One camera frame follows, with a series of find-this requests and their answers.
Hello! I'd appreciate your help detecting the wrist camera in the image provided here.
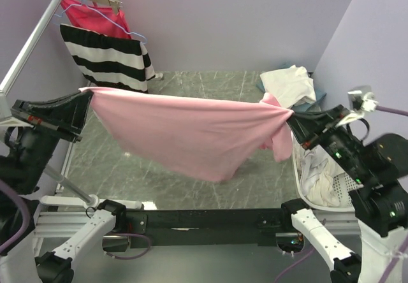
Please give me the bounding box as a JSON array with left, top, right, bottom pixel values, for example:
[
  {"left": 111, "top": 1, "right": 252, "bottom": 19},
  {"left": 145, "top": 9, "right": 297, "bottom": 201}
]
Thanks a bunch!
[
  {"left": 337, "top": 85, "right": 378, "bottom": 127},
  {"left": 0, "top": 91, "right": 30, "bottom": 127}
]

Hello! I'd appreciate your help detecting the pink t shirt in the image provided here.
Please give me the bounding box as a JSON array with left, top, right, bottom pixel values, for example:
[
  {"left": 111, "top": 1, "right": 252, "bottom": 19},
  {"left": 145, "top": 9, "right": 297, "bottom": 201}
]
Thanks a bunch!
[{"left": 90, "top": 87, "right": 293, "bottom": 182}]

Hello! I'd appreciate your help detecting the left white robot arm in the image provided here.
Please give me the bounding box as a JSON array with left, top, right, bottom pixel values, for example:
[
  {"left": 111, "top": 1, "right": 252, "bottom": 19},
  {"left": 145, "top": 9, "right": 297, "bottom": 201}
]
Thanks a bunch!
[{"left": 1, "top": 91, "right": 128, "bottom": 282}]

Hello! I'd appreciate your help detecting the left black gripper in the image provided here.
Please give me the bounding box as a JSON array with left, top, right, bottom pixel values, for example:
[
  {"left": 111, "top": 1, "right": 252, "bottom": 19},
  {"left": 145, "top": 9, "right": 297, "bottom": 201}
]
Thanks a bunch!
[{"left": 7, "top": 87, "right": 94, "bottom": 192}]

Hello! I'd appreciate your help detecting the black white striped garment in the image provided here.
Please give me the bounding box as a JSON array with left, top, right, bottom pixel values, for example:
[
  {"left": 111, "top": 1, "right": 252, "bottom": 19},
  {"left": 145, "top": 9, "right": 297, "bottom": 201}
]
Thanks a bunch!
[{"left": 60, "top": 24, "right": 156, "bottom": 93}]

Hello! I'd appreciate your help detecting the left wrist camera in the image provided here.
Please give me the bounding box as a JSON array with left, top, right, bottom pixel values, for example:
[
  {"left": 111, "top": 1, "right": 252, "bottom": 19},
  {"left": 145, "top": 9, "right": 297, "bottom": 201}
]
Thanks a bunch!
[{"left": 0, "top": 91, "right": 30, "bottom": 127}]

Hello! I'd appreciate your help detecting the blue wire hanger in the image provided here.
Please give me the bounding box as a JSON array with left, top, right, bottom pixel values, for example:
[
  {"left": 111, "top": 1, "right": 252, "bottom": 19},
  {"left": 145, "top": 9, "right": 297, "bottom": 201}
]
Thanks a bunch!
[{"left": 53, "top": 0, "right": 147, "bottom": 45}]

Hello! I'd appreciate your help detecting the metal clothes rack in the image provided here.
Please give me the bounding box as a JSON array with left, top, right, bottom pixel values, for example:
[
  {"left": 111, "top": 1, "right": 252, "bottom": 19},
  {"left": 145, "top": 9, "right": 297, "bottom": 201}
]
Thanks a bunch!
[{"left": 1, "top": 0, "right": 102, "bottom": 208}]

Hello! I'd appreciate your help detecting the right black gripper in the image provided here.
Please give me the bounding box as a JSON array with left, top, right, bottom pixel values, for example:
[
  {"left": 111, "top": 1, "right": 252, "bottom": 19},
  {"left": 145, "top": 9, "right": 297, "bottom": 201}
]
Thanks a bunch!
[{"left": 280, "top": 99, "right": 372, "bottom": 179}]

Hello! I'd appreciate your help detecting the red hanging garment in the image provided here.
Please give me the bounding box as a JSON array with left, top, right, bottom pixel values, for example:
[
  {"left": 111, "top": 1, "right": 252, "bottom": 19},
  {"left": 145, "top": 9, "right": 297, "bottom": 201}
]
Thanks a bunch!
[{"left": 60, "top": 0, "right": 133, "bottom": 40}]

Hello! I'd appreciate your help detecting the folded blue t shirt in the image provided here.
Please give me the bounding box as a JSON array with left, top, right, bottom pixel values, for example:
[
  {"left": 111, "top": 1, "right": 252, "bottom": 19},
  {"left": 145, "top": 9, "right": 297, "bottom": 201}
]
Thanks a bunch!
[{"left": 256, "top": 62, "right": 328, "bottom": 113}]

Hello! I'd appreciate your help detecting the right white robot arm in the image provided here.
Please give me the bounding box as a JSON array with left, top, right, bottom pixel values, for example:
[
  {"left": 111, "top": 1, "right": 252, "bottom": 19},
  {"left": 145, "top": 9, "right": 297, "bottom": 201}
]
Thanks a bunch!
[{"left": 279, "top": 106, "right": 407, "bottom": 282}]

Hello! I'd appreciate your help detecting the folded white t shirt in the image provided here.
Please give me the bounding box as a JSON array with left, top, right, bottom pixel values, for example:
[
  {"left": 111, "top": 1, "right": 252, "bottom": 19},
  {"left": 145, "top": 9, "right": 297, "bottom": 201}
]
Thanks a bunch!
[{"left": 259, "top": 65, "right": 317, "bottom": 109}]

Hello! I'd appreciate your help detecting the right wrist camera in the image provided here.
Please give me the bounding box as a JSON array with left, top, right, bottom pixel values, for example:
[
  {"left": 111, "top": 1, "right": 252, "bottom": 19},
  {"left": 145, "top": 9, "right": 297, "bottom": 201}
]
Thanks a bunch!
[{"left": 337, "top": 85, "right": 378, "bottom": 127}]

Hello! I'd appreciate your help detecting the black base beam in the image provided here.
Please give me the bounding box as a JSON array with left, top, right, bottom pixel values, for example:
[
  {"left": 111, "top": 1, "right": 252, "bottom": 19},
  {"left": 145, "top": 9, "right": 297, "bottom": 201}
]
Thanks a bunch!
[{"left": 113, "top": 199, "right": 308, "bottom": 247}]

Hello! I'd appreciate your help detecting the white laundry basket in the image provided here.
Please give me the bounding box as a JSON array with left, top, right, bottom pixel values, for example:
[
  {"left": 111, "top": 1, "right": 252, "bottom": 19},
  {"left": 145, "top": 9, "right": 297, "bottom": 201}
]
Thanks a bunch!
[{"left": 292, "top": 139, "right": 358, "bottom": 213}]

